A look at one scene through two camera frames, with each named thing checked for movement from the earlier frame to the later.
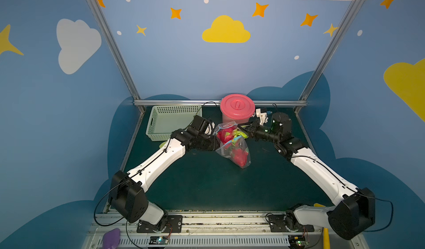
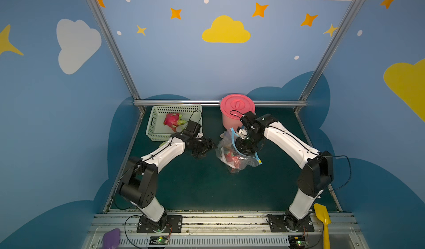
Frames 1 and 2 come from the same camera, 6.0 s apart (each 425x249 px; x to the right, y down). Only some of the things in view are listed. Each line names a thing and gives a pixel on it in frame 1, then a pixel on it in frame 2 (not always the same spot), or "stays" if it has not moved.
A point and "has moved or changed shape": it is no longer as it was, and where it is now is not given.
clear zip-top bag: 231,145 has moved or changed shape
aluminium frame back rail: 176,102 stays
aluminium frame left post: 108,37 stays
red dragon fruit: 233,139 to 174,120
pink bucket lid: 237,106 stays
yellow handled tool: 326,231 stays
